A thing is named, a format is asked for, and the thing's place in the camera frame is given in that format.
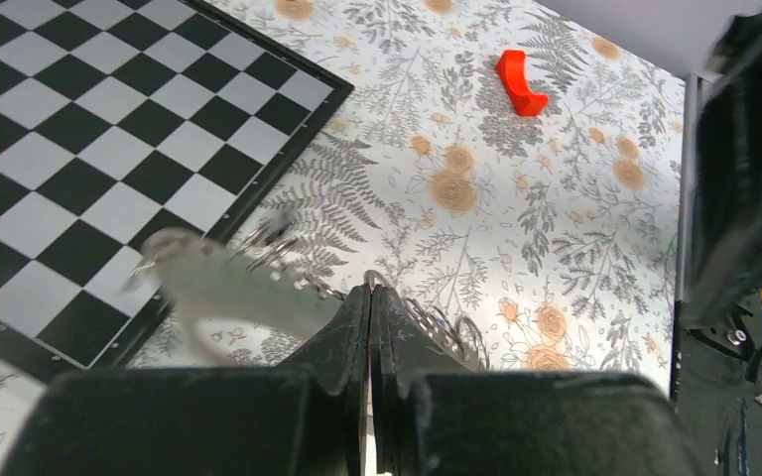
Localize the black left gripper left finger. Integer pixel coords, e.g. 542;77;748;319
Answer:
0;285;371;476

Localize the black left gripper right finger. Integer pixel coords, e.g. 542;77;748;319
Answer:
370;286;702;475

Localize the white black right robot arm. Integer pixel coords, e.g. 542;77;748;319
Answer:
681;11;762;328

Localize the floral table mat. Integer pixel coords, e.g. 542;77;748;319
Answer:
0;1;685;462

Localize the red curved block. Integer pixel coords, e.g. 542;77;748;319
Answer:
495;50;549;117

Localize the black white chessboard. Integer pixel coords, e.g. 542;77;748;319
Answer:
0;0;352;382

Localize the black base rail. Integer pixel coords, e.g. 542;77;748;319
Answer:
670;293;762;476

